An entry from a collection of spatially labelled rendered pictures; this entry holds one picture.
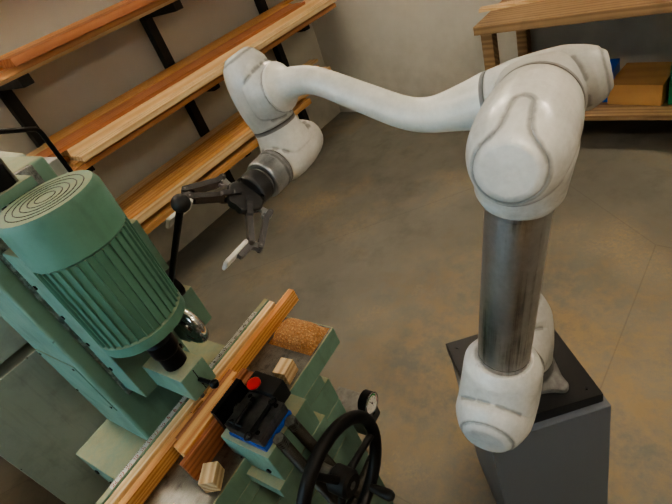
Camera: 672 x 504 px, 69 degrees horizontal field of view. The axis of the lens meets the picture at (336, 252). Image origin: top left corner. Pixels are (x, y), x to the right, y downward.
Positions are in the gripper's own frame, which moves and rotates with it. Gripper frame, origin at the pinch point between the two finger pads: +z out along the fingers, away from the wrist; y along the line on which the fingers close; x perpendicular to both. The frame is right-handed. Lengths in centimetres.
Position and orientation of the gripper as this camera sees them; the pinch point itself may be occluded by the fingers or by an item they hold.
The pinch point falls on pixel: (199, 241)
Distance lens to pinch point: 97.2
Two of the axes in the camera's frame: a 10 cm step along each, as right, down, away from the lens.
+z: -4.9, 6.5, -5.8
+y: -8.0, -5.9, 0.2
